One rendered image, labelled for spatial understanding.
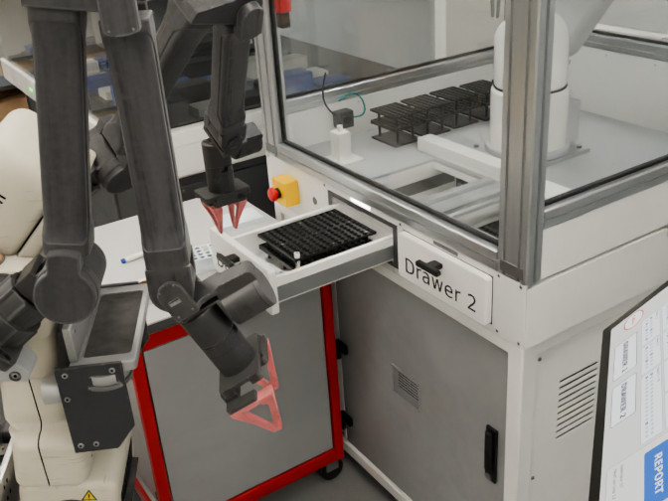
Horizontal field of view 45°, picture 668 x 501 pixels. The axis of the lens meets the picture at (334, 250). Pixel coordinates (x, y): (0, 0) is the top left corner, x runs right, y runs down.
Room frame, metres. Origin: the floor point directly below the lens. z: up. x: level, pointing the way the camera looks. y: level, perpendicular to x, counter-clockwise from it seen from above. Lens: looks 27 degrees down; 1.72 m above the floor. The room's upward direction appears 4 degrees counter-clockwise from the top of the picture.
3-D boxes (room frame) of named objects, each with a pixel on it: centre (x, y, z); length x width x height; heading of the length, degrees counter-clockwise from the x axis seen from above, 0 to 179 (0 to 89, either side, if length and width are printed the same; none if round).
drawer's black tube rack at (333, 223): (1.74, 0.04, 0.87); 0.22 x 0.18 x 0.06; 122
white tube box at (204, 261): (1.90, 0.32, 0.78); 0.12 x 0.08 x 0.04; 110
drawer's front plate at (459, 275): (1.54, -0.23, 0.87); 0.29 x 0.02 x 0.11; 32
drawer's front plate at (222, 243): (1.64, 0.21, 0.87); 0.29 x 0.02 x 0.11; 32
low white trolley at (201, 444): (2.00, 0.41, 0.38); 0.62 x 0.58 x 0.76; 32
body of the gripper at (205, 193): (1.59, 0.23, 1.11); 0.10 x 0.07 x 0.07; 122
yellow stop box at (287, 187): (2.08, 0.12, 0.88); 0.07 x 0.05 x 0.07; 32
